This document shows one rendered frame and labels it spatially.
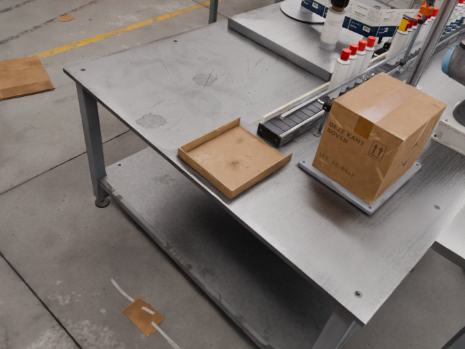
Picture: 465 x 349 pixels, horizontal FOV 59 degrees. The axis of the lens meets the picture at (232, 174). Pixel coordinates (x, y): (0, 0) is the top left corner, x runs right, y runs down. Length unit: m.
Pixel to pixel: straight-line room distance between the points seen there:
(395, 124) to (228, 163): 0.54
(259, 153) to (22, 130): 1.88
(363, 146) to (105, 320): 1.33
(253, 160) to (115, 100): 0.60
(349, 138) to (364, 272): 0.40
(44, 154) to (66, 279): 0.92
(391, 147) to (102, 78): 1.17
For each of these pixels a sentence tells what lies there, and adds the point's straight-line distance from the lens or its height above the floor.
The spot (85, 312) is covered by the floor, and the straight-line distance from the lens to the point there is 2.05.
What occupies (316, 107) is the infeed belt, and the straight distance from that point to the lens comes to 1.70.
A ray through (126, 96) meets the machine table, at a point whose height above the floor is 0.83.
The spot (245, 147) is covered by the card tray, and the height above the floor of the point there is 0.83.
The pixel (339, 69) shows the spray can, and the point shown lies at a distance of 1.72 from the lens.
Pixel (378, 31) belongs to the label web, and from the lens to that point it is 2.33.
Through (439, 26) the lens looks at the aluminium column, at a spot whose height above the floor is 1.14.
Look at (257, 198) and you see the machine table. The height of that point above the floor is 0.83.
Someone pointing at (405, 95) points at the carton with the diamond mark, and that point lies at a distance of 1.45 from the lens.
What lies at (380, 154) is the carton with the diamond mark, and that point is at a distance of 1.29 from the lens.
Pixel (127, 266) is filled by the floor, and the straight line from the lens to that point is 2.14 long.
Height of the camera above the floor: 1.78
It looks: 43 degrees down
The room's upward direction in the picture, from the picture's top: 9 degrees clockwise
